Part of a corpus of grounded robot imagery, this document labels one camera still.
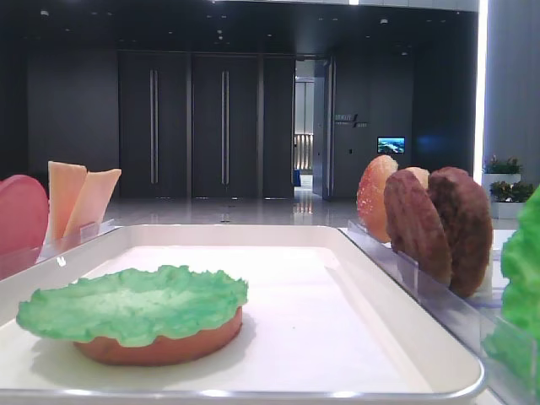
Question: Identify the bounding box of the pink ham slice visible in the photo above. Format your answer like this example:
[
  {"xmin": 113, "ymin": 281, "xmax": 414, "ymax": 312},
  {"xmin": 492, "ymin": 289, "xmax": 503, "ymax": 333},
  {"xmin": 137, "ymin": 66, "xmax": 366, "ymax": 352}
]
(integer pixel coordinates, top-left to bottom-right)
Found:
[{"xmin": 1, "ymin": 175, "xmax": 49, "ymax": 255}]

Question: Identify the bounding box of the red tomato slice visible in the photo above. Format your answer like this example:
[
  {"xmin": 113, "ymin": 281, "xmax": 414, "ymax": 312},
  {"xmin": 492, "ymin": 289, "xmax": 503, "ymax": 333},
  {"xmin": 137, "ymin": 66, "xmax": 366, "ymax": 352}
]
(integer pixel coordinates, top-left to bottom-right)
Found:
[{"xmin": 357, "ymin": 154, "xmax": 398, "ymax": 243}]

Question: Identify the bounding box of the brown bread slice on tray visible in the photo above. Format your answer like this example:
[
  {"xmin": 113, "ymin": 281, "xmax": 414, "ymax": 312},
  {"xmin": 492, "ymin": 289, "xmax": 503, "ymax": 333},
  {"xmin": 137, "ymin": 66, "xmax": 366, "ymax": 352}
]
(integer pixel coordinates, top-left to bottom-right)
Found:
[{"xmin": 73, "ymin": 306, "xmax": 243, "ymax": 367}]

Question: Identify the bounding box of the front brown meat patty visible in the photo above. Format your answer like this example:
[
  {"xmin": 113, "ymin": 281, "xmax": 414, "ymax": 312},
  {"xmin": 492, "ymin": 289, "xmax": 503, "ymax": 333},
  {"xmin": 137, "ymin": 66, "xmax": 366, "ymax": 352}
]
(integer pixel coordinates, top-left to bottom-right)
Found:
[{"xmin": 384, "ymin": 170, "xmax": 451, "ymax": 286}]

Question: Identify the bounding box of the brown meat patty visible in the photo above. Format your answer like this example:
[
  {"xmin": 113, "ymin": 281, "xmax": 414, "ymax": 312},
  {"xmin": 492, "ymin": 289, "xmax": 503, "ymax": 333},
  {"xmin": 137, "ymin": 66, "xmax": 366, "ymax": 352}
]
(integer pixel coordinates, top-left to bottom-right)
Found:
[
  {"xmin": 384, "ymin": 170, "xmax": 451, "ymax": 286},
  {"xmin": 428, "ymin": 166, "xmax": 493, "ymax": 298}
]

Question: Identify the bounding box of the tan bread slice behind patties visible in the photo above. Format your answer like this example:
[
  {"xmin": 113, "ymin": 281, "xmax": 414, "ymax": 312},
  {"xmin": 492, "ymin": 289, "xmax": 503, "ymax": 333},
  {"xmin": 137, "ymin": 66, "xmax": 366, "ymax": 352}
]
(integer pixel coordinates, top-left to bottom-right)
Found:
[{"xmin": 407, "ymin": 166, "xmax": 429, "ymax": 190}]

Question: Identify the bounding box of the green lettuce leaf on bun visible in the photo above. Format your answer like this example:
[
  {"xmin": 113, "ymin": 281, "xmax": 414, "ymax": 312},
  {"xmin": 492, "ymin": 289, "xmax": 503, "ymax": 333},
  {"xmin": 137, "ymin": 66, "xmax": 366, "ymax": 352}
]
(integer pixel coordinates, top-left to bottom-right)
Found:
[{"xmin": 16, "ymin": 265, "xmax": 249, "ymax": 348}]

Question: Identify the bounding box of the right orange cheese slice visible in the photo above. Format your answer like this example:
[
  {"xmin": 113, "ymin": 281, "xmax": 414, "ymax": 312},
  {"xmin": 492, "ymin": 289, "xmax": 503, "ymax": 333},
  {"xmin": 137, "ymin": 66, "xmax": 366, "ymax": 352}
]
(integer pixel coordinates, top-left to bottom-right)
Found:
[{"xmin": 63, "ymin": 169, "xmax": 122, "ymax": 238}]

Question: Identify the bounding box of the orange cheese slice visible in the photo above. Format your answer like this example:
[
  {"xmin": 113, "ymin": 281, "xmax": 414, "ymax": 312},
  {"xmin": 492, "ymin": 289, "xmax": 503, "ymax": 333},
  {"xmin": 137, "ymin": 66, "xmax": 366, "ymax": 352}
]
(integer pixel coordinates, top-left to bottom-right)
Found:
[
  {"xmin": 63, "ymin": 169, "xmax": 122, "ymax": 238},
  {"xmin": 48, "ymin": 161, "xmax": 88, "ymax": 240}
]

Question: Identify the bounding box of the rear brown meat patty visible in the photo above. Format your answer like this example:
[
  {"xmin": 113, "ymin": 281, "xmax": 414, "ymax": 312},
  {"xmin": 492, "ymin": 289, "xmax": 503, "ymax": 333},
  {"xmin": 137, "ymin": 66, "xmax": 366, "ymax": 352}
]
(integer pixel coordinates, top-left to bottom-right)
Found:
[{"xmin": 428, "ymin": 166, "xmax": 493, "ymax": 298}]

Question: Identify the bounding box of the left orange cheese slice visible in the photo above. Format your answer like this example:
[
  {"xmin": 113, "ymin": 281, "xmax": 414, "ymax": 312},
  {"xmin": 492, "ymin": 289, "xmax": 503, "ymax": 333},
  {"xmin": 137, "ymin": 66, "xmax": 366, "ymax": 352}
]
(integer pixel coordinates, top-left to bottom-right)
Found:
[{"xmin": 48, "ymin": 161, "xmax": 88, "ymax": 240}]

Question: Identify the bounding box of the green lettuce leaf in holder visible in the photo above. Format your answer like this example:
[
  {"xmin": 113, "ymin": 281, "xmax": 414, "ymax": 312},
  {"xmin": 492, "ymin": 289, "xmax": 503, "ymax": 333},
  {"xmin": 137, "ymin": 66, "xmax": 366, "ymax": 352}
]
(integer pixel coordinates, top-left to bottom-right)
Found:
[{"xmin": 483, "ymin": 191, "xmax": 539, "ymax": 390}]

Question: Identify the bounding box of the middle dark double door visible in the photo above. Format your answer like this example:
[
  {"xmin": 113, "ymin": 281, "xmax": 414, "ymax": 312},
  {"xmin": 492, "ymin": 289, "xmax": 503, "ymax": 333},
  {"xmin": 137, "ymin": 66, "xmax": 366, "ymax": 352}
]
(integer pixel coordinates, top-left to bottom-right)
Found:
[{"xmin": 192, "ymin": 55, "xmax": 258, "ymax": 198}]

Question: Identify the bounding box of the dark double door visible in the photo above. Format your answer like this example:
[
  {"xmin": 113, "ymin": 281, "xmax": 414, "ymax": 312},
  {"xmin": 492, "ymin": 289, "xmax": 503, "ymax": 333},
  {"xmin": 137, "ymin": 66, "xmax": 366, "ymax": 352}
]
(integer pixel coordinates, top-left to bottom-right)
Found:
[
  {"xmin": 192, "ymin": 55, "xmax": 258, "ymax": 198},
  {"xmin": 119, "ymin": 51, "xmax": 188, "ymax": 198}
]

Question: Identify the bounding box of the white rectangular tray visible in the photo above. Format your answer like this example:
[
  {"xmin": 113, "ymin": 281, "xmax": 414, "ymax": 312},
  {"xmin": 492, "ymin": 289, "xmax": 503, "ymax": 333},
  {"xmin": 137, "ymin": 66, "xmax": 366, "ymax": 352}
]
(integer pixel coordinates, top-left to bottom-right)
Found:
[{"xmin": 1, "ymin": 225, "xmax": 486, "ymax": 404}]

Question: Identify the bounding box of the open dark door leaf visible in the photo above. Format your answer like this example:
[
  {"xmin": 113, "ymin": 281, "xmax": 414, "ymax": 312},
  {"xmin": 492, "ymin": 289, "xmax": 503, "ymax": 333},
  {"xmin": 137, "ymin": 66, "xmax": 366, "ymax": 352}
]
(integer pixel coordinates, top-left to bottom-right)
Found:
[{"xmin": 313, "ymin": 56, "xmax": 335, "ymax": 201}]

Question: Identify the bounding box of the left dark double door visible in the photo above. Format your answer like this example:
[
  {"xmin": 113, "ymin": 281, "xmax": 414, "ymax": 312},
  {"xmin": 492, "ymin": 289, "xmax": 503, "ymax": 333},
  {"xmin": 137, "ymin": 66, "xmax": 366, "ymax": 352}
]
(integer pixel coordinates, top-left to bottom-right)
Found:
[{"xmin": 119, "ymin": 51, "xmax": 188, "ymax": 198}]

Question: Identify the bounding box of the upper potted plant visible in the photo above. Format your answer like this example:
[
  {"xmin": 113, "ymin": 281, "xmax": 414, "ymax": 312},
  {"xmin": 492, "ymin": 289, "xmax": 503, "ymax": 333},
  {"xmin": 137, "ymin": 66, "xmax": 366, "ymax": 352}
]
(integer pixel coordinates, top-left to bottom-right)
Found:
[{"xmin": 482, "ymin": 155, "xmax": 522, "ymax": 195}]

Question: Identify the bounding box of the potted plant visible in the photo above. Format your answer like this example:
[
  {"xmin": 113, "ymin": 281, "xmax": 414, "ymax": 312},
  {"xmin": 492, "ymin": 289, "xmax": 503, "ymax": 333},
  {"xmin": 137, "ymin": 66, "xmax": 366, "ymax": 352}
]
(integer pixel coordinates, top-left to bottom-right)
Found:
[
  {"xmin": 490, "ymin": 181, "xmax": 534, "ymax": 219},
  {"xmin": 482, "ymin": 155, "xmax": 522, "ymax": 195}
]

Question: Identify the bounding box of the lower potted plant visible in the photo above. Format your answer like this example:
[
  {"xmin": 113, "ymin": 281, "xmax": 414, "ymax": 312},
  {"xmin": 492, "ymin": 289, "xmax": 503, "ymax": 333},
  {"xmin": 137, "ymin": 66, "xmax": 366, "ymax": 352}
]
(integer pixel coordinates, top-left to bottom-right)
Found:
[{"xmin": 490, "ymin": 181, "xmax": 534, "ymax": 219}]

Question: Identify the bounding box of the left clear acrylic holder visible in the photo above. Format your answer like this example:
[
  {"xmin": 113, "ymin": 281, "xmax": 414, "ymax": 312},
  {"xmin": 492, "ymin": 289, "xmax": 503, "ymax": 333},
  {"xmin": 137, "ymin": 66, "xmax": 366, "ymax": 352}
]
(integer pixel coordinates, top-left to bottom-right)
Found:
[{"xmin": 1, "ymin": 219, "xmax": 116, "ymax": 280}]

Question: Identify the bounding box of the clear acrylic holder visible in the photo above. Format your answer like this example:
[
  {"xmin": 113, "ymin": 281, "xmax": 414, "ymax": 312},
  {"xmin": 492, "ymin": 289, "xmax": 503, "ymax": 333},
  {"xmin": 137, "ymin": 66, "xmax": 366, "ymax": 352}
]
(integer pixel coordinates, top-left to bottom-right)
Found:
[
  {"xmin": 1, "ymin": 219, "xmax": 116, "ymax": 280},
  {"xmin": 347, "ymin": 221, "xmax": 539, "ymax": 404}
]

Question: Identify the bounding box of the right clear acrylic holder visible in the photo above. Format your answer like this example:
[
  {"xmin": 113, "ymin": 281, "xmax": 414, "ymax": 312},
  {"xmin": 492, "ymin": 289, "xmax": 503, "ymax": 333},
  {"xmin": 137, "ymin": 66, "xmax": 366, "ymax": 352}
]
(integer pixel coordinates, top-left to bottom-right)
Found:
[{"xmin": 347, "ymin": 221, "xmax": 539, "ymax": 404}]

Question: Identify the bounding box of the small wall screen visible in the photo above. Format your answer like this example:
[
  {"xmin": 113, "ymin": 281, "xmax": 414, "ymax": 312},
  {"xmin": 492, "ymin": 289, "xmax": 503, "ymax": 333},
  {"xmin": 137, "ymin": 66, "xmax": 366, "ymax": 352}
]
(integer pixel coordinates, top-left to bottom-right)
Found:
[{"xmin": 377, "ymin": 137, "xmax": 405, "ymax": 154}]

